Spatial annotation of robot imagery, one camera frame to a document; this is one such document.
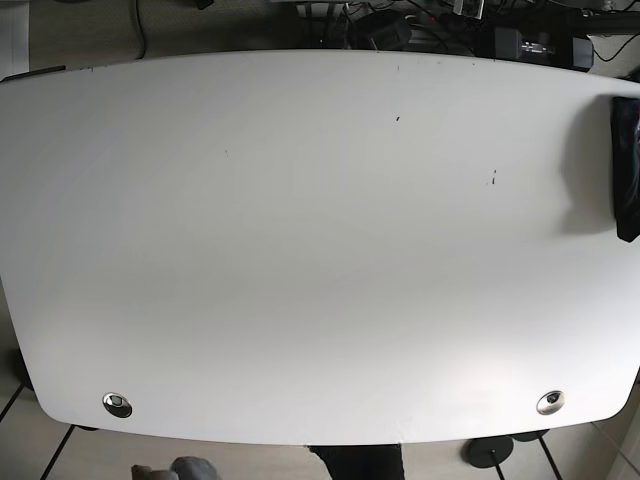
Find black hex dumbbell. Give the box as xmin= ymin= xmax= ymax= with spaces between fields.
xmin=493 ymin=28 xmax=594 ymax=71

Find silver table grommet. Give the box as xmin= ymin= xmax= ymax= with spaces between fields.
xmin=102 ymin=392 xmax=133 ymax=419
xmin=536 ymin=390 xmax=565 ymax=416

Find right silver table grommet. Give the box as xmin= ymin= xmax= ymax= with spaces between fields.
xmin=536 ymin=390 xmax=565 ymax=416

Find black graphic print T-shirt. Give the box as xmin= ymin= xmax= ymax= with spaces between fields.
xmin=610 ymin=97 xmax=639 ymax=243

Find left black table leg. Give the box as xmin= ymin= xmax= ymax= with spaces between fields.
xmin=40 ymin=425 xmax=76 ymax=480

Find grey multi-socket box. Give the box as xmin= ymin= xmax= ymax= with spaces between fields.
xmin=349 ymin=9 xmax=412 ymax=51

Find left silver table grommet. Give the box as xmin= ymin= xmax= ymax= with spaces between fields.
xmin=102 ymin=392 xmax=133 ymax=419

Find white sneaker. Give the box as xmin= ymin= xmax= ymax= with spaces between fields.
xmin=131 ymin=456 xmax=219 ymax=480

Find black round stand base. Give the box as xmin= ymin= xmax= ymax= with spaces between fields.
xmin=463 ymin=436 xmax=514 ymax=469

